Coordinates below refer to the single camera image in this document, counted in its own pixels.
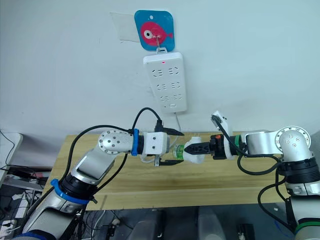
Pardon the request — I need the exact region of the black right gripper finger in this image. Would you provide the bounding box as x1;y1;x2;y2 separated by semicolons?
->
184;140;212;155

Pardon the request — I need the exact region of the white floor power strip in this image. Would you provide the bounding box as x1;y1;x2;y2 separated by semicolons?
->
0;216;21;232

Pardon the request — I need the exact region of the white power strip cord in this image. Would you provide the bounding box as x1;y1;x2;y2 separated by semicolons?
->
173;112;184;138

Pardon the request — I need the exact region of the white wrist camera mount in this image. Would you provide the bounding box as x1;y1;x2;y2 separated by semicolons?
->
211;109;236;161
142;131;168;156

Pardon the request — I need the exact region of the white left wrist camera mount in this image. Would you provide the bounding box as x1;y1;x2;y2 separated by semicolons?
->
142;131;168;156

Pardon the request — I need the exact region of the blue cable clip band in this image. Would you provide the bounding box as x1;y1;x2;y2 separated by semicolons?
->
130;128;140;156

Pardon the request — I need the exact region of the white mosquito repellent heater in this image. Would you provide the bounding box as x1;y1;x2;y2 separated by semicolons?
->
183;136;208;165

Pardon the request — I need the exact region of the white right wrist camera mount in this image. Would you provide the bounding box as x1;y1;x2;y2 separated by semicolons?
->
211;109;236;161

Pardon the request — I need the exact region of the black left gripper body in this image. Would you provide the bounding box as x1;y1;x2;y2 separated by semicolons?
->
152;131;175;168

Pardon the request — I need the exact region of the blue fish wall hook plate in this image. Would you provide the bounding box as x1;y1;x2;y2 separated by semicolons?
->
133;9;176;52

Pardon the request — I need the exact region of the clear tape patch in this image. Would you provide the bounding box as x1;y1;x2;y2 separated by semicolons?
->
110;11;139;43

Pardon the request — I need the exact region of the green-capped clear liquid bottle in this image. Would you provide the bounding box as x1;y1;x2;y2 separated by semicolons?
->
172;143;187;160

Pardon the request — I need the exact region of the dark rounded shape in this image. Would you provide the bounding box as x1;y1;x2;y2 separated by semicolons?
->
197;206;227;240
132;209;168;240

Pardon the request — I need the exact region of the metal wall hook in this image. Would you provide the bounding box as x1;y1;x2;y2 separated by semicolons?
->
152;34;163;50

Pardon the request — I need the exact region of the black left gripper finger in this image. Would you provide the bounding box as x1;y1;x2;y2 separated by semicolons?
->
161;126;186;137
159;159;184;168

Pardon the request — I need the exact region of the white box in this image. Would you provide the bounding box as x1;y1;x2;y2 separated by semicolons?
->
0;132;25;168

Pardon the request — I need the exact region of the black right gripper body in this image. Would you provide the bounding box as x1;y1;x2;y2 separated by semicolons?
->
209;134;227;160

